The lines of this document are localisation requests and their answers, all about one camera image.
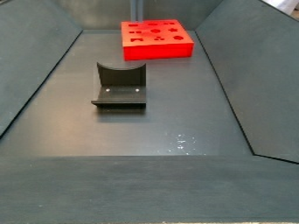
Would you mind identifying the blue-grey vertical post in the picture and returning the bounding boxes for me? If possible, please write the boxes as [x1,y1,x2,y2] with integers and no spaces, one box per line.
[135,0,145,22]

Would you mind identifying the dark grey curved bracket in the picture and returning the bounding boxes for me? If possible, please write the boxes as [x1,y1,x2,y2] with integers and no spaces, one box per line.
[91,64,146,107]

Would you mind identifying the red shape-sorting board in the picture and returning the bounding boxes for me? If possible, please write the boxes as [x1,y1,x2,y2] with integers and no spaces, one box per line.
[120,19,194,60]

